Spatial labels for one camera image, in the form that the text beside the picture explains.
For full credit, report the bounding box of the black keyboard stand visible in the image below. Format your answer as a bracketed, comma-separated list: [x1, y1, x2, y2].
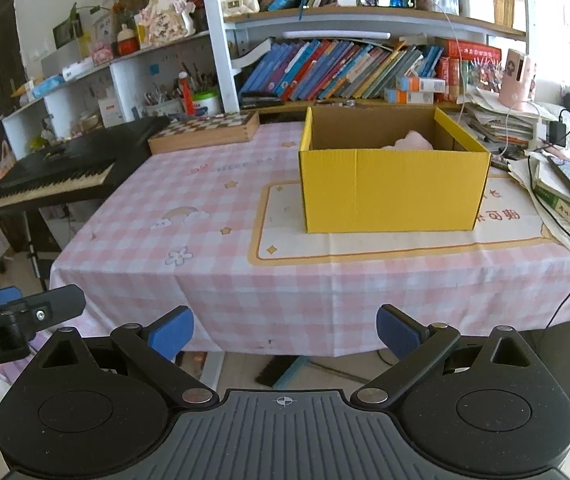
[20, 210, 53, 291]

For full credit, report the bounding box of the stack of papers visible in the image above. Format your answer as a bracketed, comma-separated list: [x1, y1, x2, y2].
[462, 102, 540, 161]

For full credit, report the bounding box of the white box red label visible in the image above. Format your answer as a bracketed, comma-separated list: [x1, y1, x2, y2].
[97, 95, 126, 128]

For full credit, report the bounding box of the black electronic keyboard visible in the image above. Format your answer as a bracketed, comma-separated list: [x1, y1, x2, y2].
[0, 115, 172, 220]

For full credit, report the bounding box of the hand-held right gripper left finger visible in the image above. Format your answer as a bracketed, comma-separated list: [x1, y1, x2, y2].
[29, 305, 218, 406]

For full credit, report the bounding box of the pink tabletop device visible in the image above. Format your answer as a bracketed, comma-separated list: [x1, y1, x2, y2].
[499, 49, 536, 111]

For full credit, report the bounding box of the pink plush toy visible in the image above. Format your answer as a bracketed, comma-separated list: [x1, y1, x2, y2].
[380, 130, 436, 151]

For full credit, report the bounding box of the orange white small box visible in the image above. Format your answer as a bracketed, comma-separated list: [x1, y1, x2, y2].
[396, 76, 446, 93]
[384, 89, 434, 106]

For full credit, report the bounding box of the pen holder with pens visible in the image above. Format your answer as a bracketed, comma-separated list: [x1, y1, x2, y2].
[142, 62, 193, 120]

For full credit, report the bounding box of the white shelf lamp bar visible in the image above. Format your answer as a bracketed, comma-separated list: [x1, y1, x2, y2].
[282, 30, 390, 41]

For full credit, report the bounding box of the red white doll jar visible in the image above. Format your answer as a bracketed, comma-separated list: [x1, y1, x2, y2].
[117, 24, 140, 56]

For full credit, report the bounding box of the yellow cardboard box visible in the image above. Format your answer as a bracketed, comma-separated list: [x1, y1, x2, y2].
[299, 106, 492, 234]

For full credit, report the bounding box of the white jar green lid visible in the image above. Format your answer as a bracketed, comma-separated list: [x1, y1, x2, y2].
[192, 91, 223, 117]

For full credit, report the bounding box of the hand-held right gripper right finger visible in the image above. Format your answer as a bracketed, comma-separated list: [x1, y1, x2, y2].
[354, 304, 543, 405]

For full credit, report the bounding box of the red tassel ornament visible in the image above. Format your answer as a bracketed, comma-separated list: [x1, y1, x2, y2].
[180, 72, 194, 116]

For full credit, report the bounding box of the wooden chessboard box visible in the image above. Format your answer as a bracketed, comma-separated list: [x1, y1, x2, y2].
[147, 111, 260, 156]

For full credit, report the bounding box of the black stapler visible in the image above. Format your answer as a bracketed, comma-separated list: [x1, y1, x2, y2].
[241, 91, 286, 110]

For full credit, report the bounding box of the black picture frame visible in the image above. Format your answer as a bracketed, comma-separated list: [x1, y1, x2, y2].
[52, 12, 83, 51]

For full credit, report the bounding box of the white bookshelf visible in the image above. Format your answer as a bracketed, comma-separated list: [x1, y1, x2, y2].
[2, 0, 530, 161]

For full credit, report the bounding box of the red book box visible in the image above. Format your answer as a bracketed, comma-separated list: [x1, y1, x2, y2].
[446, 39, 503, 102]

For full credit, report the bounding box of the floral ceramic ornament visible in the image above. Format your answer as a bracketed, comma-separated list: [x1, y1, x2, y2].
[140, 0, 196, 47]

